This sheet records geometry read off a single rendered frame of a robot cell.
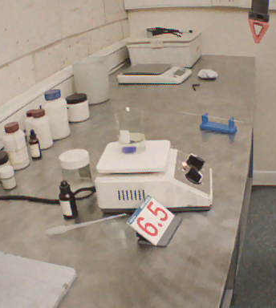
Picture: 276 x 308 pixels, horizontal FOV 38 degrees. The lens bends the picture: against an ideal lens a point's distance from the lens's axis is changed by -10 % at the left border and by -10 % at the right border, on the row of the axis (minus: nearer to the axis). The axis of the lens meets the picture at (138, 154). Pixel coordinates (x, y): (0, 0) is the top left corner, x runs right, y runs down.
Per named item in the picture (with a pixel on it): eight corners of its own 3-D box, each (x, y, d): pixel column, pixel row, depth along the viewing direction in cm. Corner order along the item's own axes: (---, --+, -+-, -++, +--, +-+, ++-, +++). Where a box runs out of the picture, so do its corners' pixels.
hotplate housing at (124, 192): (211, 178, 85) (210, 140, 82) (212, 212, 73) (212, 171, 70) (102, 181, 89) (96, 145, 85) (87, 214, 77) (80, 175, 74)
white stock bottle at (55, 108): (75, 133, 117) (69, 88, 112) (54, 142, 112) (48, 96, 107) (61, 129, 122) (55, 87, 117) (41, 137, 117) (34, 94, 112)
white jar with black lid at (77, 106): (91, 114, 131) (89, 92, 128) (87, 121, 125) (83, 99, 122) (71, 115, 132) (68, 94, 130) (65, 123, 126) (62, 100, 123)
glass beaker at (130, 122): (148, 156, 77) (144, 112, 74) (118, 159, 77) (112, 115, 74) (147, 143, 83) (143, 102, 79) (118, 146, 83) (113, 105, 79)
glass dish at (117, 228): (140, 233, 69) (139, 222, 69) (111, 244, 67) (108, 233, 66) (125, 220, 74) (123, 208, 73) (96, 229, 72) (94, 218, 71)
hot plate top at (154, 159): (171, 143, 83) (170, 139, 82) (166, 172, 72) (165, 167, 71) (108, 146, 85) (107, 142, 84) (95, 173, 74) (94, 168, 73)
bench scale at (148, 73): (180, 86, 154) (179, 73, 152) (115, 85, 164) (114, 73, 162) (193, 74, 170) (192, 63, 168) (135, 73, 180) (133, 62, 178)
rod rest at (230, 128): (237, 129, 108) (237, 116, 107) (232, 134, 106) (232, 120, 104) (204, 124, 114) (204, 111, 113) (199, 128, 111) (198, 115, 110)
